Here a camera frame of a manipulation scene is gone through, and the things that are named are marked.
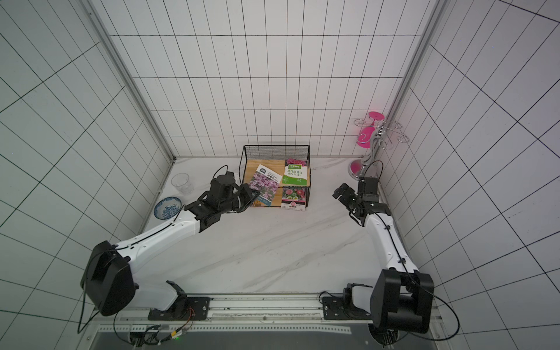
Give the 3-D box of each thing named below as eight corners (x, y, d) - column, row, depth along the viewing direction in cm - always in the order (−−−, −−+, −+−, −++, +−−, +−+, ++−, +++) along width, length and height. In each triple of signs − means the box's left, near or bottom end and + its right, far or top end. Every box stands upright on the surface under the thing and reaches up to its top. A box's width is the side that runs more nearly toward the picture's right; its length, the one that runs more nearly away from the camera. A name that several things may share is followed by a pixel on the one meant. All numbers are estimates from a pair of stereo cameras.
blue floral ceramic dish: (155, 219, 97) (151, 215, 93) (163, 201, 103) (159, 196, 100) (180, 219, 97) (176, 215, 94) (186, 201, 103) (183, 196, 100)
